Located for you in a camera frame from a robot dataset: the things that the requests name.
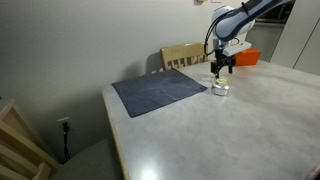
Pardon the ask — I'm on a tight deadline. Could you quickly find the dark blue placemat cloth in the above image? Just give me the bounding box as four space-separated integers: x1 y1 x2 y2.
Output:
112 70 206 118

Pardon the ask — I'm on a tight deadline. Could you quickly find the wooden chair at table end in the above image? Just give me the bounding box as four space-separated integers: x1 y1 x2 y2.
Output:
0 99 60 180

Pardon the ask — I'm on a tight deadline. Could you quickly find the orange cardboard box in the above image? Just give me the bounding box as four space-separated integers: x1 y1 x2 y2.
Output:
235 48 261 66

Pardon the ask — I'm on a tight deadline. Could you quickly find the beige wall thermostat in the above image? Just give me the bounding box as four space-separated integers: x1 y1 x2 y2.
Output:
194 0 208 5

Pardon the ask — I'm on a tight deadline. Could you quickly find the black power plug cord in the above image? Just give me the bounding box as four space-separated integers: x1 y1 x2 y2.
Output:
62 121 72 162

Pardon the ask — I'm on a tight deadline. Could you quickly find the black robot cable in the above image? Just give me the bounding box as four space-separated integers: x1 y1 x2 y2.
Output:
203 2 249 57

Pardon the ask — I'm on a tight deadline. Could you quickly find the wooden chair at wall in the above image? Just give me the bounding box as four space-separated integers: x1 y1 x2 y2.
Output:
160 43 208 70

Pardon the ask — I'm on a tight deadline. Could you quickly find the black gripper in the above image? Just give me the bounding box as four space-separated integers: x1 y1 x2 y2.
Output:
211 49 236 79

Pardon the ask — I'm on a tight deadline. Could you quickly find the silver jar with yellow cream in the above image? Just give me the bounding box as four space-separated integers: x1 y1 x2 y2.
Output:
211 78 230 96

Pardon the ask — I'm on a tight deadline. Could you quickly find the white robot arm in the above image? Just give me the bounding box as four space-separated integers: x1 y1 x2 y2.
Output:
204 0 292 79

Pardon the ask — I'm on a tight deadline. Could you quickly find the white wall power outlet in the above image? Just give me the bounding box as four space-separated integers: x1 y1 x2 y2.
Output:
56 117 73 131

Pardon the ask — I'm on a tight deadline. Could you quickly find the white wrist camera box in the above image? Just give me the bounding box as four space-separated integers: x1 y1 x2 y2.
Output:
223 41 251 56

